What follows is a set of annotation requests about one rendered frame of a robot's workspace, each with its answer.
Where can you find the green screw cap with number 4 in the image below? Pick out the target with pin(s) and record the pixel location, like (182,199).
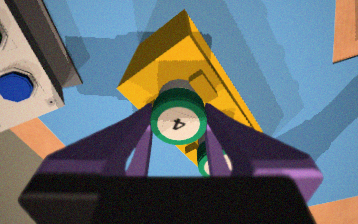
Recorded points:
(178,116)

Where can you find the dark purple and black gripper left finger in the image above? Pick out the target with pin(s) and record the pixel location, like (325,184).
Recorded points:
(106,151)

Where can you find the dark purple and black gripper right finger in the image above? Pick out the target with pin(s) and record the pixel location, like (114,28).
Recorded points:
(253,153)

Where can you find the blue flat mat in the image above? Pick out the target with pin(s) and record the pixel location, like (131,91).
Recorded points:
(278,54)

